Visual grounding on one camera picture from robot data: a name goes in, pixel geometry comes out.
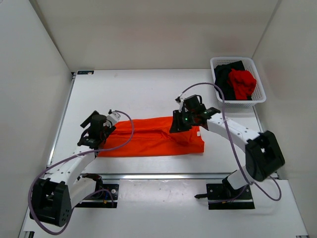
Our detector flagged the red t shirt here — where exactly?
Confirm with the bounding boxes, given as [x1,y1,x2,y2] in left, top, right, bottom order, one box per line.
[227,69,257,101]

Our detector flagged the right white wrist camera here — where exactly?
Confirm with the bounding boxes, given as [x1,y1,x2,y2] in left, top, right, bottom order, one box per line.
[175,93,188,112]

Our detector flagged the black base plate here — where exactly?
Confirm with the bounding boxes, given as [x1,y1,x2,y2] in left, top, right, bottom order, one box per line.
[194,180,255,210]
[76,183,119,208]

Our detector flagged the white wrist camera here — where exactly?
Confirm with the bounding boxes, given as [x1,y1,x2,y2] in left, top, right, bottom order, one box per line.
[175,93,188,112]
[106,112,121,127]

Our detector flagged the black t shirt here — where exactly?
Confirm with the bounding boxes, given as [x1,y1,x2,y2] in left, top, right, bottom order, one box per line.
[214,60,245,101]

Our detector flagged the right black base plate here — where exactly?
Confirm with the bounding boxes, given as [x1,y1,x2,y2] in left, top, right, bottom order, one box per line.
[194,180,255,210]

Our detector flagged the orange t shirt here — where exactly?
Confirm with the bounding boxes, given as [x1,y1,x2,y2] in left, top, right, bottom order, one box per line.
[98,117,205,158]

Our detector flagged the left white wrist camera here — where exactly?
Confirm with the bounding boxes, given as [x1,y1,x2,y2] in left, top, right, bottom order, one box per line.
[106,112,121,127]

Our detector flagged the aluminium rail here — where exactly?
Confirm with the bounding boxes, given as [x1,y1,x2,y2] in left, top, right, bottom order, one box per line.
[99,173,236,181]

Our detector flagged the dark label sticker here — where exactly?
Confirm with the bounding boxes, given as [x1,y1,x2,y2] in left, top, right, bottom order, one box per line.
[77,70,94,75]

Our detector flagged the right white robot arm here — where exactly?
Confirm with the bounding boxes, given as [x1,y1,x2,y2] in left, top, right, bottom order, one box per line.
[169,95,285,198]

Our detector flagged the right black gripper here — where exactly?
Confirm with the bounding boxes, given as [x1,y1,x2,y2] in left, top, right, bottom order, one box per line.
[171,109,197,133]

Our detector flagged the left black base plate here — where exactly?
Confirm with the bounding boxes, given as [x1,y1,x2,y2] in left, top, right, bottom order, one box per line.
[76,183,119,208]

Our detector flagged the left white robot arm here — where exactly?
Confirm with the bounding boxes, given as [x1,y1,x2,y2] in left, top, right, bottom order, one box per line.
[30,111,120,227]

